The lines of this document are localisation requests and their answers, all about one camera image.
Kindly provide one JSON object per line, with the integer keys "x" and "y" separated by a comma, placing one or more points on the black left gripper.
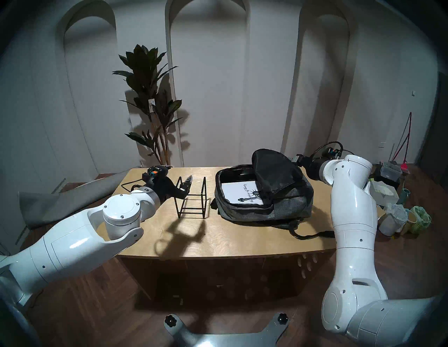
{"x": 162, "y": 185}

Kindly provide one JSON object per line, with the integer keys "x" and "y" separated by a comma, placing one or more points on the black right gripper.
{"x": 313, "y": 168}

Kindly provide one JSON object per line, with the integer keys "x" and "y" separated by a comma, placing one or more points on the grey black backpack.
{"x": 290, "y": 206}

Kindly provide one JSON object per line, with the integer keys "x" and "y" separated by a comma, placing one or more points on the white Statue of Liberty book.
{"x": 238, "y": 190}

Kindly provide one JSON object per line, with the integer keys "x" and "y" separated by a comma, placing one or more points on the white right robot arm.
{"x": 353, "y": 217}

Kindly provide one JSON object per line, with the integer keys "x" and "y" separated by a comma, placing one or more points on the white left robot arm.
{"x": 70, "y": 245}

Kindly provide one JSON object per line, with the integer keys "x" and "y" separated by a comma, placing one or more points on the green mesh bag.
{"x": 421, "y": 217}

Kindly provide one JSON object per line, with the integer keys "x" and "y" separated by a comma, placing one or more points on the black storage box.
{"x": 377, "y": 175}

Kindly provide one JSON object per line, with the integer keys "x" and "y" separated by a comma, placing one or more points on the white open box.
{"x": 383, "y": 190}

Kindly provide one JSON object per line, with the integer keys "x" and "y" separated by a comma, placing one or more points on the clear plastic bin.
{"x": 390, "y": 171}

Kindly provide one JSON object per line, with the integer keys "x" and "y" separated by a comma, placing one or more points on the red broom with dustpan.
{"x": 406, "y": 161}

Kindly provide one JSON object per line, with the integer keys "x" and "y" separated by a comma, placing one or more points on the white bagged waste bin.
{"x": 392, "y": 220}

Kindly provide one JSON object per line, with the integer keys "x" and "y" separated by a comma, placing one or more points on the teal vase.
{"x": 405, "y": 196}

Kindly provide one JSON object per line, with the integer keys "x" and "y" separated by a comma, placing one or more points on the tall dark leafy plant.
{"x": 143, "y": 63}

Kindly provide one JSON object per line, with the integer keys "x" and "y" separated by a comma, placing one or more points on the rolled grey mat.
{"x": 45, "y": 206}

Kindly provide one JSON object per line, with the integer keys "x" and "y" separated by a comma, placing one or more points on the dark door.
{"x": 437, "y": 140}

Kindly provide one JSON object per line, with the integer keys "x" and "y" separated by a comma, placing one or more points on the black base plate knob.
{"x": 169, "y": 320}
{"x": 282, "y": 318}

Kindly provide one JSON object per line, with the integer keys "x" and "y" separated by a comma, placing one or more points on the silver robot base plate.
{"x": 227, "y": 341}

